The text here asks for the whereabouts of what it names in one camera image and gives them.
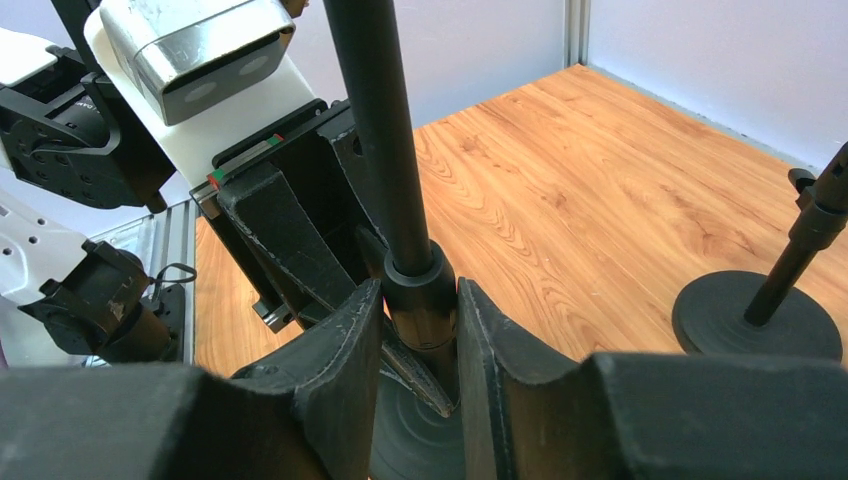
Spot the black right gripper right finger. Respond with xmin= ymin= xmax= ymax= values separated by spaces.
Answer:
xmin=457 ymin=278 xmax=847 ymax=479

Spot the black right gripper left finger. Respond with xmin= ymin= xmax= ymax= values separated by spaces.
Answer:
xmin=1 ymin=280 xmax=383 ymax=479

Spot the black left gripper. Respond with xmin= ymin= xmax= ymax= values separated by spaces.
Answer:
xmin=191 ymin=99 xmax=456 ymax=418

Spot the black microphone stand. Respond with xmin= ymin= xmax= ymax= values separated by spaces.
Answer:
xmin=324 ymin=1 xmax=465 ymax=479
xmin=671 ymin=147 xmax=847 ymax=361

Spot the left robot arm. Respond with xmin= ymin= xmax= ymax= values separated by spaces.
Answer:
xmin=1 ymin=1 xmax=458 ymax=418

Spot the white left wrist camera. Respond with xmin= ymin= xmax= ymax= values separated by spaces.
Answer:
xmin=83 ymin=0 xmax=316 ymax=188

